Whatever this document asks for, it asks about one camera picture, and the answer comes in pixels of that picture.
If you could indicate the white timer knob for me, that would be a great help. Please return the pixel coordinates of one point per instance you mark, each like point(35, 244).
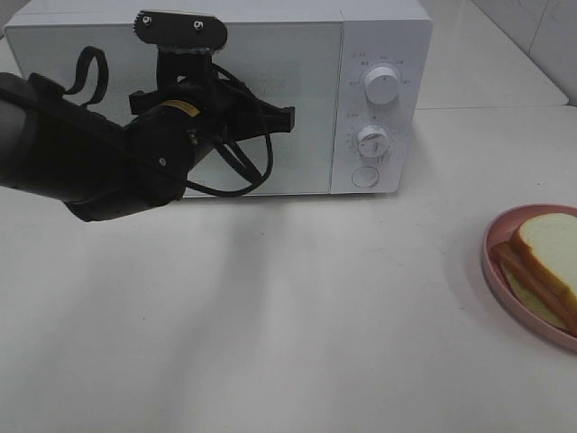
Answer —
point(372, 141)

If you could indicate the white bread sandwich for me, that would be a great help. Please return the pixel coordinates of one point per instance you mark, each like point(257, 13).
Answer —
point(539, 264)

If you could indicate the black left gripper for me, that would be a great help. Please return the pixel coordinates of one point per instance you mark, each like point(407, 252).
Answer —
point(176, 127)

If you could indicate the white microwave door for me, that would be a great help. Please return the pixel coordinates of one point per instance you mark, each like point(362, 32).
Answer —
point(283, 64)

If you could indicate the white microwave oven body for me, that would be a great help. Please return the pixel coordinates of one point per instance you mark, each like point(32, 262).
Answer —
point(373, 33)

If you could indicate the pink plate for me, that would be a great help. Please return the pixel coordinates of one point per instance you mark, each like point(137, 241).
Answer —
point(500, 229)

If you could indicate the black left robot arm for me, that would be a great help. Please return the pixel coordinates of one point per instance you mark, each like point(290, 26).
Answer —
point(101, 170)

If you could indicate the upper white power knob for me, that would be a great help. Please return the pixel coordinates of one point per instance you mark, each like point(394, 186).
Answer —
point(381, 85)

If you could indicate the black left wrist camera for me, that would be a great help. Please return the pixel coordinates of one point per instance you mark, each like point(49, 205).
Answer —
point(183, 31)

